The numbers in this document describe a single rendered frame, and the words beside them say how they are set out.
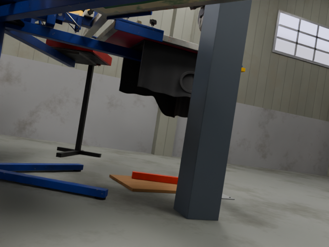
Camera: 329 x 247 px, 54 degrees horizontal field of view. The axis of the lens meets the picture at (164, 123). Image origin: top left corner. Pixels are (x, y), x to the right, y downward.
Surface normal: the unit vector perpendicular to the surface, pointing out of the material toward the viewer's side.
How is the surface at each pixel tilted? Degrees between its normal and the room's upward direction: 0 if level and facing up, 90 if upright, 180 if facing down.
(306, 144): 90
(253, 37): 90
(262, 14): 90
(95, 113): 90
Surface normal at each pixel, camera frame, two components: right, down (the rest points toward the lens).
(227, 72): 0.35, 0.04
